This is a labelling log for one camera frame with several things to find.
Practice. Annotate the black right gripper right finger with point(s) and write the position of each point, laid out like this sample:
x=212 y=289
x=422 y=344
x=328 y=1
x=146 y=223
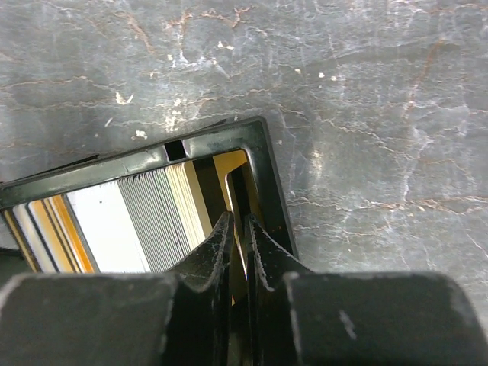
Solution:
x=301 y=317

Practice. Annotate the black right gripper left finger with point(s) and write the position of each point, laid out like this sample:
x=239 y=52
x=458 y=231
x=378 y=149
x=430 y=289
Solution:
x=178 y=317

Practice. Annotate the black card box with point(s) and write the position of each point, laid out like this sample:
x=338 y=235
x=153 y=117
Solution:
x=250 y=135

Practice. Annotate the stack of white cards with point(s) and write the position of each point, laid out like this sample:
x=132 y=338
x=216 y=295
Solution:
x=142 y=223

